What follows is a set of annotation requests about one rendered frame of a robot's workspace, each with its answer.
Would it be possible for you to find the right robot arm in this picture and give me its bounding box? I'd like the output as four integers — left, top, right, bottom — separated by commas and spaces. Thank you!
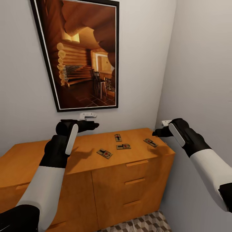
152, 118, 232, 213

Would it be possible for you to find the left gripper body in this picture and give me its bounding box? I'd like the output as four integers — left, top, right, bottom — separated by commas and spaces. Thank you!
80, 120, 94, 132

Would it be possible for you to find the mousetrap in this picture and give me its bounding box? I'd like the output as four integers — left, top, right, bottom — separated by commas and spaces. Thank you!
144, 138, 158, 147
115, 134, 122, 142
116, 144, 131, 150
97, 149, 113, 159

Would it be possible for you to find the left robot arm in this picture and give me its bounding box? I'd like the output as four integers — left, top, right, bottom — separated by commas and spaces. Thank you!
0, 112, 99, 232

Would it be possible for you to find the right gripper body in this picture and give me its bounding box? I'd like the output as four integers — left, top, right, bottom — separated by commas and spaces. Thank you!
156, 127, 173, 137

